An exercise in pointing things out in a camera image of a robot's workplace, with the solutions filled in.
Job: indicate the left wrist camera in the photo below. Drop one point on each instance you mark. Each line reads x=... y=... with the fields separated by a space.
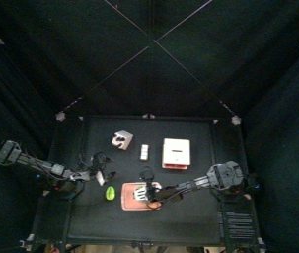
x=97 y=160

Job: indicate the pink toy food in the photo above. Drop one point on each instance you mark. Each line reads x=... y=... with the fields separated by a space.
x=156 y=185

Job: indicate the salmon pink cutting board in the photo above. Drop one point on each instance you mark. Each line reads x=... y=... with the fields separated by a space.
x=130 y=199

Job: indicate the white box with red base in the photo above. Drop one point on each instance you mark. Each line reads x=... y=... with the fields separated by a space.
x=176 y=152

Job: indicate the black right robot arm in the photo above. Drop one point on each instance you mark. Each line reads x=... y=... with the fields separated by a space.
x=208 y=180

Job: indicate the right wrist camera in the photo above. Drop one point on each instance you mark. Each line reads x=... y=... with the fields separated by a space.
x=146 y=173

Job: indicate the orange toy food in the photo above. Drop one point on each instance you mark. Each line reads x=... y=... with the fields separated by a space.
x=155 y=205

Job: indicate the green toy pea pod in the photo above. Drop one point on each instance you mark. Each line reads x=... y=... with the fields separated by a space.
x=110 y=193

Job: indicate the white cube with holes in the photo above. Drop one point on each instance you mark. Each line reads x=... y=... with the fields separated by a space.
x=122 y=139

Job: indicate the white and green toy food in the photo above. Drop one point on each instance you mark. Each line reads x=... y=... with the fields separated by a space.
x=140 y=194

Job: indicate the small white segmented bar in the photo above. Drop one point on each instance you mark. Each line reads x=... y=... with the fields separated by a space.
x=144 y=152

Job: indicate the white text label sticker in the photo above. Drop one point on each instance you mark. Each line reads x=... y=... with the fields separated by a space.
x=239 y=225

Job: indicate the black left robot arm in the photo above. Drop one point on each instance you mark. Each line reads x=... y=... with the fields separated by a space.
x=32 y=162

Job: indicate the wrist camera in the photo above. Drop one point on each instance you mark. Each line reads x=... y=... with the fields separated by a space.
x=97 y=160
x=146 y=173

